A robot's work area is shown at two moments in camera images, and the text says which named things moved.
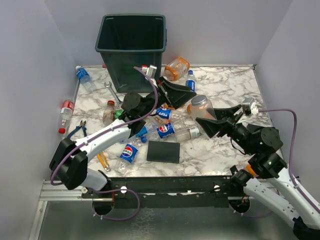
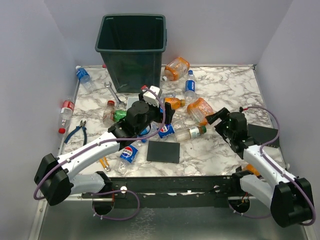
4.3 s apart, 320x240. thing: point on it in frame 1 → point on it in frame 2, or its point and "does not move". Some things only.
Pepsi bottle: x=166 y=130 does not move
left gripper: x=177 y=94 → x=169 y=113
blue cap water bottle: x=148 y=133 does not move
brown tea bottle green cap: x=186 y=134 does not move
